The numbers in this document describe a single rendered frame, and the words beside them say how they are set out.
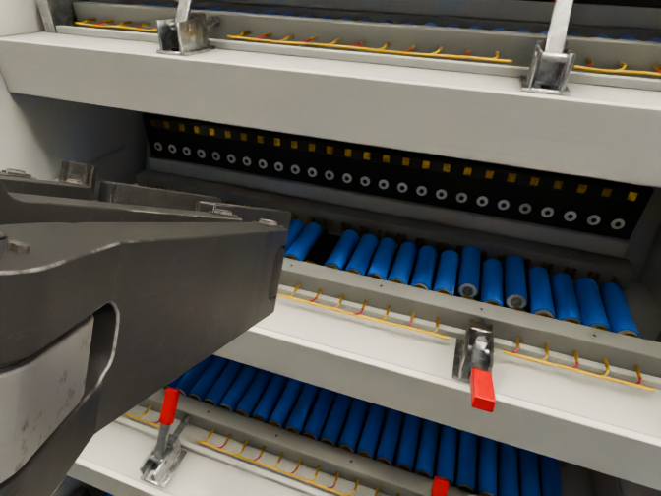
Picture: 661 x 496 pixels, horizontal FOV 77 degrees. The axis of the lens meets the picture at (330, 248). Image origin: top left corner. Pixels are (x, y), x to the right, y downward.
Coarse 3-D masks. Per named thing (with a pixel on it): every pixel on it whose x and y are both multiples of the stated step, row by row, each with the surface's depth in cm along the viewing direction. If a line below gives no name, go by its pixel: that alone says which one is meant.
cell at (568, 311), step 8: (552, 280) 38; (560, 280) 38; (568, 280) 37; (552, 288) 38; (560, 288) 37; (568, 288) 36; (560, 296) 36; (568, 296) 36; (560, 304) 35; (568, 304) 35; (576, 304) 35; (560, 312) 35; (568, 312) 34; (576, 312) 34; (576, 320) 34
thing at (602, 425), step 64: (320, 192) 47; (320, 320) 35; (384, 320) 35; (640, 320) 36; (320, 384) 35; (384, 384) 32; (448, 384) 30; (512, 384) 30; (576, 384) 30; (576, 448) 29; (640, 448) 27
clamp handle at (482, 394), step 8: (480, 344) 30; (472, 352) 30; (480, 352) 30; (472, 360) 28; (480, 360) 28; (472, 368) 27; (480, 368) 27; (472, 376) 26; (480, 376) 26; (488, 376) 26; (472, 384) 25; (480, 384) 25; (488, 384) 25; (472, 392) 24; (480, 392) 24; (488, 392) 24; (472, 400) 24; (480, 400) 24; (488, 400) 24; (480, 408) 24; (488, 408) 24
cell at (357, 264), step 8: (360, 240) 43; (368, 240) 42; (376, 240) 43; (360, 248) 41; (368, 248) 41; (352, 256) 40; (360, 256) 40; (368, 256) 40; (352, 264) 39; (360, 264) 39; (368, 264) 40; (360, 272) 38
